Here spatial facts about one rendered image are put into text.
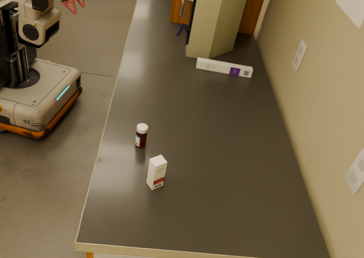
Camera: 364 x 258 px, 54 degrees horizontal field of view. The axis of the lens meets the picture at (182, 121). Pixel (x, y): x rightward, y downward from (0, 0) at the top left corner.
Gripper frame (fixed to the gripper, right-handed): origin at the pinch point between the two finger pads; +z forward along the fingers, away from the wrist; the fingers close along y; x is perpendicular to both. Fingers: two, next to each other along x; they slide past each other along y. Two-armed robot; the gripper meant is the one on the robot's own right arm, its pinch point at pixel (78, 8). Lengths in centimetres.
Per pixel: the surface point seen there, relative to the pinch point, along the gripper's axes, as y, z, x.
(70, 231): -62, 99, 26
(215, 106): -44, 42, -69
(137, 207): -102, 35, -57
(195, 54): -9, 33, -56
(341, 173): -81, 47, -112
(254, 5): 34, 30, -83
